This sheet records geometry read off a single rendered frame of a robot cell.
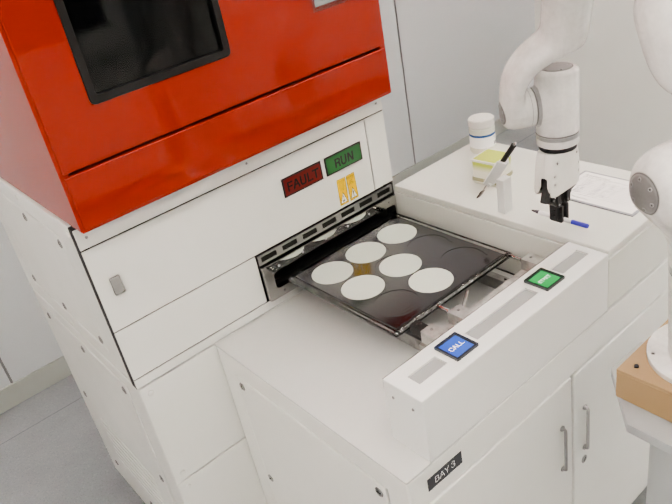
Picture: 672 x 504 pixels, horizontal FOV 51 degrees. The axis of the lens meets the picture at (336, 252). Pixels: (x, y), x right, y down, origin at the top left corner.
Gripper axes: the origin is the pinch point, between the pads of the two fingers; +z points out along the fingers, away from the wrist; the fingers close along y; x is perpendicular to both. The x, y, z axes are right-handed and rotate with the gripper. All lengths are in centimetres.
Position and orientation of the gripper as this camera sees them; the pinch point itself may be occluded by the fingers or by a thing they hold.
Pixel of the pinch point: (559, 210)
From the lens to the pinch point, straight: 159.0
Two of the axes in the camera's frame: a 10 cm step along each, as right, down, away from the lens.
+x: 6.4, 2.8, -7.2
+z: 1.7, 8.5, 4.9
